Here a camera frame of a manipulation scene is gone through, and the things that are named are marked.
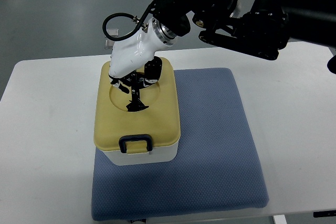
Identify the yellow storage box lid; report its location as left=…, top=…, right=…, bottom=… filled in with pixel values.
left=93, top=58, right=181, bottom=151

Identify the black lid handle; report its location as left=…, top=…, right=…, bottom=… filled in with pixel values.
left=123, top=71, right=149, bottom=112

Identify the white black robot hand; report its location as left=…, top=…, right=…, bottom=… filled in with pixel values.
left=109, top=18, right=177, bottom=93

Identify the blue fabric cushion mat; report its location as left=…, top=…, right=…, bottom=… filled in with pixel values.
left=91, top=68, right=269, bottom=221

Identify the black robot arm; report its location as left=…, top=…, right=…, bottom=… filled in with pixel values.
left=152, top=0, right=335, bottom=60

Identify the white storage box base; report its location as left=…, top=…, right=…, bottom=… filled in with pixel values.
left=103, top=138, right=180, bottom=166

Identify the dark blue front latch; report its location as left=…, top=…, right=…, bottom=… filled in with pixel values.
left=119, top=134, right=153, bottom=154

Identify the black table control panel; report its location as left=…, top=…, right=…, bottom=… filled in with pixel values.
left=313, top=210, right=336, bottom=218

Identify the upper floor outlet plate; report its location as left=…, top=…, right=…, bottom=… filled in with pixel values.
left=107, top=28, right=119, bottom=38

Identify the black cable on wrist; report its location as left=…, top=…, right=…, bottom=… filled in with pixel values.
left=102, top=1, right=158, bottom=42

